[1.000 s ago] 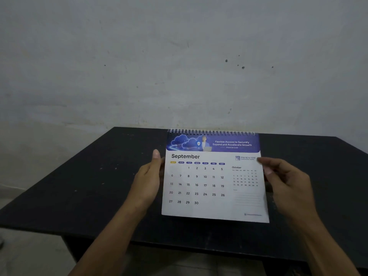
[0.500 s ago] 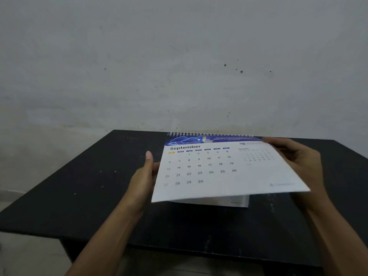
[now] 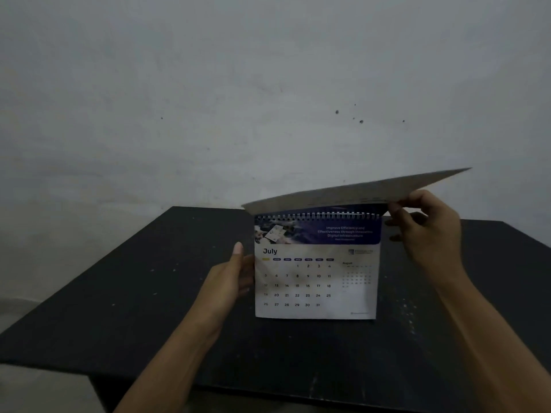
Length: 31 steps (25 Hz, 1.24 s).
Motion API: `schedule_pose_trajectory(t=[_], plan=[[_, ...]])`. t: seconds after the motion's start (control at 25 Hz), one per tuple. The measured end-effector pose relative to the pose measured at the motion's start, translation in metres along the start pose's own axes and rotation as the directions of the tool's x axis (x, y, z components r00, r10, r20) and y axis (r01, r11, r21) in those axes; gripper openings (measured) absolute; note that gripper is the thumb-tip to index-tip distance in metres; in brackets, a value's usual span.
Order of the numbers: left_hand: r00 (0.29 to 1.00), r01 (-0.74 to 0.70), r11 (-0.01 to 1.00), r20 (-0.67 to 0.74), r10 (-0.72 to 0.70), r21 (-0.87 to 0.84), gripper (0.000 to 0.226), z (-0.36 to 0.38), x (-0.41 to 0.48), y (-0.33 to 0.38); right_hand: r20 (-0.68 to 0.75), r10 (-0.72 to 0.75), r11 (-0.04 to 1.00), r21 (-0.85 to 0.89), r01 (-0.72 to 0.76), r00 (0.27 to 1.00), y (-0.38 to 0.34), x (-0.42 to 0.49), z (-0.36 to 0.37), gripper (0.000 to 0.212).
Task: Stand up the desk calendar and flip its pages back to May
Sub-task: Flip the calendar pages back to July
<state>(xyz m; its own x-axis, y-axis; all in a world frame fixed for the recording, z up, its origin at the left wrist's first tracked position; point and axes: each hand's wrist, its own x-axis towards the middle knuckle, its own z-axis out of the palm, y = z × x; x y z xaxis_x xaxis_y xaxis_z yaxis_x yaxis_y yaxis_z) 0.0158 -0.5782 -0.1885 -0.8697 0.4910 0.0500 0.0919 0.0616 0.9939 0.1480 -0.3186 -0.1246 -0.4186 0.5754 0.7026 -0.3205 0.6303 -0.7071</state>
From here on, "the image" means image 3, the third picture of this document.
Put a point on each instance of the person's left hand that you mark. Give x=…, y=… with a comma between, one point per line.
x=226, y=283

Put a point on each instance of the person's right forearm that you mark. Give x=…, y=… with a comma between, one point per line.
x=495, y=339

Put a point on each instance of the person's right thumb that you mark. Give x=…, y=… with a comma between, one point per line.
x=409, y=201

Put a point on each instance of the person's left forearm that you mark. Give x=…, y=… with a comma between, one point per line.
x=170, y=361

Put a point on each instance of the white spiral desk calendar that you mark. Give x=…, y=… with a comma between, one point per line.
x=316, y=288

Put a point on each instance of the person's right hand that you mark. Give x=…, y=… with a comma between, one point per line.
x=432, y=240

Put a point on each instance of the person's left thumb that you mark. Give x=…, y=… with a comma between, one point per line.
x=236, y=255

